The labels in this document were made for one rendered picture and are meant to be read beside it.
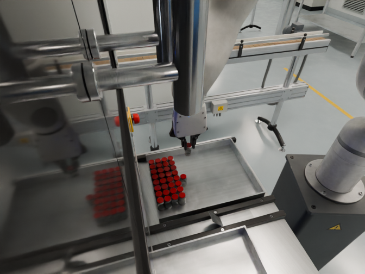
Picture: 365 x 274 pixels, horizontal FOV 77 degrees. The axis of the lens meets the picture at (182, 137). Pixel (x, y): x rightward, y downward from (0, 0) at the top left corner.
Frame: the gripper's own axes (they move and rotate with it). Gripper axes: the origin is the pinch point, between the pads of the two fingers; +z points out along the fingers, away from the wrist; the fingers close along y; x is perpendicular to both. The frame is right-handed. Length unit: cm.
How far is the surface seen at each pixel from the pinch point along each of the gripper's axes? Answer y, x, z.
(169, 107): 11, 86, 46
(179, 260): -11.1, -29.7, 12.7
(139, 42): -14, -34, -45
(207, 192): 3.3, -11.8, 12.8
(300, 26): 125, 110, 6
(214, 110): 45, 81, 52
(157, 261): -16.8, -28.3, 12.7
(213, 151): 12.0, 5.2, 12.8
